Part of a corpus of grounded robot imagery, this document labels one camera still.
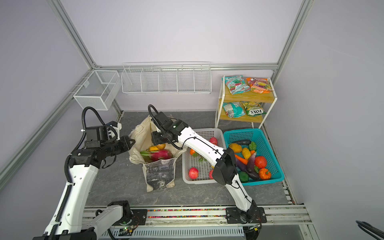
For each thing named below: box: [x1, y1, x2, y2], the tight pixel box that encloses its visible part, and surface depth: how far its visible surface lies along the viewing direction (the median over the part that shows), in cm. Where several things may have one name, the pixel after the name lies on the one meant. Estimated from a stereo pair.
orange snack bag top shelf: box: [246, 77, 273, 94], surface depth 84 cm
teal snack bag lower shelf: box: [222, 101, 246, 119], surface depth 98 cm
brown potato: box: [156, 143, 166, 150], surface depth 78 cm
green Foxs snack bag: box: [240, 101, 267, 117], surface depth 98 cm
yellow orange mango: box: [146, 145, 160, 151], surface depth 93 cm
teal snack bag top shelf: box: [222, 75, 251, 95], surface depth 86 cm
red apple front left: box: [188, 167, 199, 180], surface depth 85 cm
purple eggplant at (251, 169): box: [247, 153, 260, 179], surface depth 85 cm
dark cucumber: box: [233, 139, 252, 146], surface depth 99 cm
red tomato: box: [254, 156, 267, 169], surface depth 87 cm
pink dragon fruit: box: [140, 149, 173, 162], surface depth 88 cm
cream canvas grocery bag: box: [128, 116, 184, 192], surface depth 76 cm
